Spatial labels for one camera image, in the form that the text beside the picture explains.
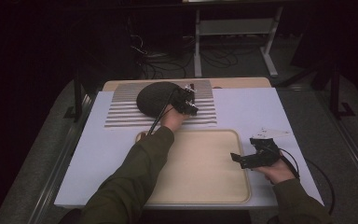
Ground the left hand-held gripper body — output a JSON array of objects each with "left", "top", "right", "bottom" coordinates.
[{"left": 170, "top": 83, "right": 198, "bottom": 109}]

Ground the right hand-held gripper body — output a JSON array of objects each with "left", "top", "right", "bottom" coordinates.
[{"left": 244, "top": 126, "right": 292, "bottom": 170}]

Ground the dark round plate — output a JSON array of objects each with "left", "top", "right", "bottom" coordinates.
[{"left": 135, "top": 81, "right": 183, "bottom": 119}]

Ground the beige tray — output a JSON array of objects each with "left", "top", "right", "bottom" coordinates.
[{"left": 135, "top": 129, "right": 252, "bottom": 204}]

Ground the person's left hand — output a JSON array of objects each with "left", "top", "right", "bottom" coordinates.
[{"left": 160, "top": 105, "right": 190, "bottom": 133}]

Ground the person's right hand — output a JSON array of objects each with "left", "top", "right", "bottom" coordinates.
[{"left": 251, "top": 150, "right": 296, "bottom": 185}]

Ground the striped placemat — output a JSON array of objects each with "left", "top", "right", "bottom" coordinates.
[{"left": 103, "top": 79, "right": 218, "bottom": 128}]

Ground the black metal stand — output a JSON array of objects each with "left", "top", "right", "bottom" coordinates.
[
  {"left": 328, "top": 60, "right": 357, "bottom": 121},
  {"left": 62, "top": 69, "right": 86, "bottom": 123}
]

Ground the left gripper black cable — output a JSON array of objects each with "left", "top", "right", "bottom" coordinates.
[{"left": 146, "top": 89, "right": 179, "bottom": 136}]

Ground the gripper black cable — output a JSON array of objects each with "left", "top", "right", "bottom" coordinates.
[
  {"left": 278, "top": 148, "right": 337, "bottom": 217},
  {"left": 146, "top": 89, "right": 179, "bottom": 136}
]

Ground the tangle of floor cables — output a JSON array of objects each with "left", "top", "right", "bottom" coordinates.
[{"left": 129, "top": 34, "right": 262, "bottom": 80}]

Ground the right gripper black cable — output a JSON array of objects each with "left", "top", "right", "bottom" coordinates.
[{"left": 278, "top": 148, "right": 337, "bottom": 217}]

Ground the white metal table frame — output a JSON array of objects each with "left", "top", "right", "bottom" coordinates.
[{"left": 193, "top": 6, "right": 284, "bottom": 78}]

